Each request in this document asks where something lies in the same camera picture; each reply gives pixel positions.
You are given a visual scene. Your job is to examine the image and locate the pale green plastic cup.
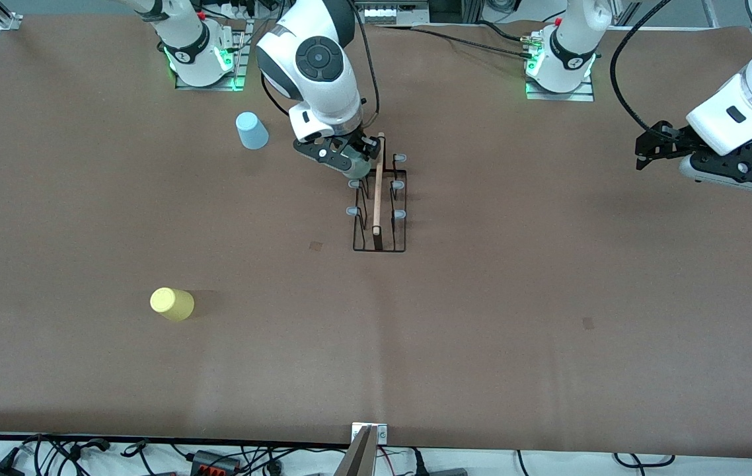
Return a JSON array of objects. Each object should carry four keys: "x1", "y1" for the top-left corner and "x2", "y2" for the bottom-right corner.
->
[{"x1": 343, "y1": 149, "x2": 374, "y2": 180}]

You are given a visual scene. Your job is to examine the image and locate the black wire cup holder rack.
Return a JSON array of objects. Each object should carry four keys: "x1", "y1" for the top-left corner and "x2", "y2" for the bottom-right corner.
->
[{"x1": 346, "y1": 132, "x2": 408, "y2": 253}]

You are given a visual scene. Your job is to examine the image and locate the yellow plastic cup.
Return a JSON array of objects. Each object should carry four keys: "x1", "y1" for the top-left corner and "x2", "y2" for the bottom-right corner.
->
[{"x1": 150, "y1": 287, "x2": 195, "y2": 322}]

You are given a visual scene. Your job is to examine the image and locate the light blue plastic cup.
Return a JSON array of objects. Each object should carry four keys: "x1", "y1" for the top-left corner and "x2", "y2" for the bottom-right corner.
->
[{"x1": 235, "y1": 112, "x2": 270, "y2": 151}]

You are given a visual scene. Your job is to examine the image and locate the grey terminal device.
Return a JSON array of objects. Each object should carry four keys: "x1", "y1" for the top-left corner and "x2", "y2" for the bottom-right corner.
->
[{"x1": 353, "y1": 0, "x2": 431, "y2": 26}]

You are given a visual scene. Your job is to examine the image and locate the white power strip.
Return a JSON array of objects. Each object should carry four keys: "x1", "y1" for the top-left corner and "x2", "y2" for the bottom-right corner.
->
[{"x1": 214, "y1": 0, "x2": 264, "y2": 20}]

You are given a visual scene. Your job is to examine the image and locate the brown table cover sheet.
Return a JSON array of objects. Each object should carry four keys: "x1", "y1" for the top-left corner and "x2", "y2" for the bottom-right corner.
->
[{"x1": 0, "y1": 15, "x2": 752, "y2": 460}]

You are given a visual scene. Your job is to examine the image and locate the black orange connector block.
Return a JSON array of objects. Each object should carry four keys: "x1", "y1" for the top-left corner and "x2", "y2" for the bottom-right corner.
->
[{"x1": 191, "y1": 450, "x2": 243, "y2": 474}]

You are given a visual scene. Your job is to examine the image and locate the aluminium left arm base plate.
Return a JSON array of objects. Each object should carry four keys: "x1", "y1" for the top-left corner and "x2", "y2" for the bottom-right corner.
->
[{"x1": 525, "y1": 73, "x2": 596, "y2": 102}]

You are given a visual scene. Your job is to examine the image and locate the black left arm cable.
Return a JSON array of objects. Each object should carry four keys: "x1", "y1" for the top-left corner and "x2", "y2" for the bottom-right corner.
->
[{"x1": 609, "y1": 0, "x2": 674, "y2": 139}]

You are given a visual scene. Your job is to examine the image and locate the black table cable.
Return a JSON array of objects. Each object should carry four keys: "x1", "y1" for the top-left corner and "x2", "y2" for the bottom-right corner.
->
[{"x1": 376, "y1": 24, "x2": 539, "y2": 61}]

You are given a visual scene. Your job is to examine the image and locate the aluminium right arm base plate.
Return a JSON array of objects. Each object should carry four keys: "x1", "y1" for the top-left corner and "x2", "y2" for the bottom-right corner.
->
[{"x1": 174, "y1": 19, "x2": 249, "y2": 92}]

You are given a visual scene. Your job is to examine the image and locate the aluminium camera stand profile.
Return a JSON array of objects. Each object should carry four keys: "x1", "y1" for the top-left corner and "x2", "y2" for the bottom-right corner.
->
[{"x1": 333, "y1": 423, "x2": 389, "y2": 476}]

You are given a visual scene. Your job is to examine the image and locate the black looped floor cable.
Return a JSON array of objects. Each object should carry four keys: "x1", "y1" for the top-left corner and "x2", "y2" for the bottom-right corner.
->
[{"x1": 614, "y1": 452, "x2": 675, "y2": 467}]

